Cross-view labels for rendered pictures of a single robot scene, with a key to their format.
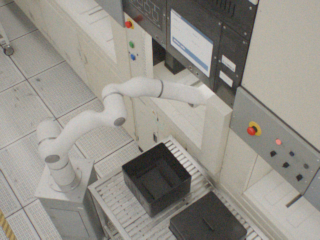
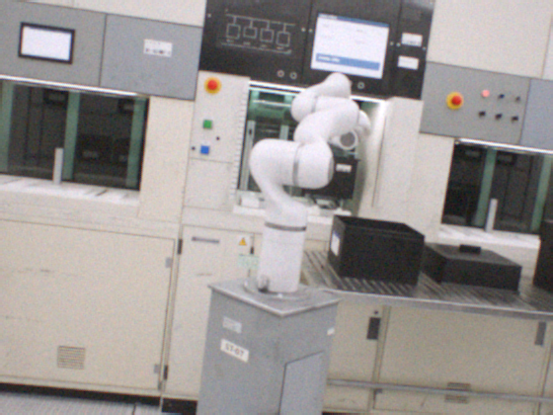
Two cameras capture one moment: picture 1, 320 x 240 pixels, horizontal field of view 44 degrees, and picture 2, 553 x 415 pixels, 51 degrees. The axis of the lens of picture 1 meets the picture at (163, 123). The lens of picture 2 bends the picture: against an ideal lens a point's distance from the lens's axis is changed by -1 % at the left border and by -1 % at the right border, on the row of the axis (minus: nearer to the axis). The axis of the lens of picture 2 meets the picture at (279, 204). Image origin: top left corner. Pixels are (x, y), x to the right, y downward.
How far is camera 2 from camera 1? 2.55 m
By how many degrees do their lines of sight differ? 67
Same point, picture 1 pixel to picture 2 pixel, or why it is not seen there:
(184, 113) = not seen: hidden behind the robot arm
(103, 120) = (348, 110)
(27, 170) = not seen: outside the picture
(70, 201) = (330, 302)
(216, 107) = (409, 99)
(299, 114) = (496, 49)
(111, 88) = (312, 92)
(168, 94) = not seen: hidden behind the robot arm
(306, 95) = (499, 24)
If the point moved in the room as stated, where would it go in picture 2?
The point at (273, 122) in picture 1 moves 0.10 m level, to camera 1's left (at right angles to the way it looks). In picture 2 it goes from (475, 74) to (469, 70)
